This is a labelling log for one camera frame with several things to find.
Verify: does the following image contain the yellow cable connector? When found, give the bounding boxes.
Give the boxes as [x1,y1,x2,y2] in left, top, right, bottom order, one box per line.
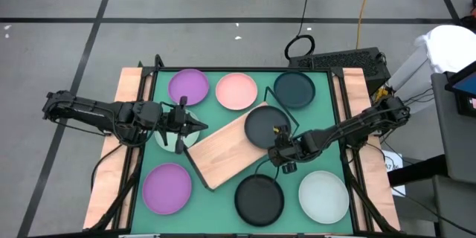
[374,86,390,102]

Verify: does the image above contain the black plate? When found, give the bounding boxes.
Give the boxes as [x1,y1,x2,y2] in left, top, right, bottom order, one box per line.
[234,173,286,228]

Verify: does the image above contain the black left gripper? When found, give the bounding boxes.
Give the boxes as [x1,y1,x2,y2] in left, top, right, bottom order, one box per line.
[164,95,209,155]

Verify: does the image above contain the grey tube-shaped object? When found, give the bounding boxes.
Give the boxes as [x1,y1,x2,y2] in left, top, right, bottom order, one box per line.
[387,46,434,92]

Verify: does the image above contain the white fabric bundle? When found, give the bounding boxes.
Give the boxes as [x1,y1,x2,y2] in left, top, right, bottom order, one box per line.
[415,25,476,74]

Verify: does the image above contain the yellow floor cable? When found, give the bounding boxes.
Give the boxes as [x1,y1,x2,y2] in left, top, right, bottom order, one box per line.
[356,0,379,50]

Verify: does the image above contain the green table mat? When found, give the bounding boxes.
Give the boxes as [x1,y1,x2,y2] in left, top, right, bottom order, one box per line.
[130,69,354,235]

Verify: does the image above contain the grey desk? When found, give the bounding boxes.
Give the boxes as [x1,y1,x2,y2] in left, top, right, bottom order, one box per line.
[430,72,476,238]

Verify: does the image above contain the mint green plate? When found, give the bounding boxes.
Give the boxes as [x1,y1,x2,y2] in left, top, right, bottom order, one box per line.
[154,109,202,153]

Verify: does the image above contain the black tablet with blue screen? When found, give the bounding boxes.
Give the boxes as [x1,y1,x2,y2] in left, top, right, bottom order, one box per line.
[444,60,476,117]

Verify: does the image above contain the wooden shelf with black frame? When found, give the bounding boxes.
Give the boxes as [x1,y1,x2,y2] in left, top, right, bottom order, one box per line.
[177,86,300,192]

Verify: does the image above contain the large purple plate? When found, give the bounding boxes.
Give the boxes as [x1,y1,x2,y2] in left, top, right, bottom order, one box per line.
[142,162,193,216]

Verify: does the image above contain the black furniture leg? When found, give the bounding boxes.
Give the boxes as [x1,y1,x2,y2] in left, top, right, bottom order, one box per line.
[386,154,447,187]

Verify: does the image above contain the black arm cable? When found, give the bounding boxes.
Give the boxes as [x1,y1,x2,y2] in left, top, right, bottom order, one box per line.
[90,143,126,193]

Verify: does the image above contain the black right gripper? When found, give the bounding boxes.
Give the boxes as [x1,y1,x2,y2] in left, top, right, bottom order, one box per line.
[268,124,303,176]

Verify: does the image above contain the pale grey plate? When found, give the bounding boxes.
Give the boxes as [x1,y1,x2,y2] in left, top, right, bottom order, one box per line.
[297,170,350,225]

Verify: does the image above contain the dark grey plate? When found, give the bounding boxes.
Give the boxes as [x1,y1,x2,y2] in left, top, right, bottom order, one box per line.
[244,104,292,150]

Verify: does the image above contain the white paper sheet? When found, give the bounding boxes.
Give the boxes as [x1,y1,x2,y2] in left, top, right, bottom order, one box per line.
[382,149,407,197]

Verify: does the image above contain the black computer case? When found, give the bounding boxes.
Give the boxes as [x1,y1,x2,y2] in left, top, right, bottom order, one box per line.
[289,47,391,96]

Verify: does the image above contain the pink plate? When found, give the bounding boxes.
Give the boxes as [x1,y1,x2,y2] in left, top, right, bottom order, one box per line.
[215,72,259,112]

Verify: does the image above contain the small purple plate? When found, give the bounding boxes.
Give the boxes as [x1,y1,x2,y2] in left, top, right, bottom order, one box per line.
[167,68,210,107]

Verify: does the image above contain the dark teal plate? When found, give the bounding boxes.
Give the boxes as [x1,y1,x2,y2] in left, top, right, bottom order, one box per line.
[273,71,317,110]

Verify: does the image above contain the black looped floor cable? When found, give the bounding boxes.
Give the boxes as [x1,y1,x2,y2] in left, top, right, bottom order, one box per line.
[284,0,316,61]

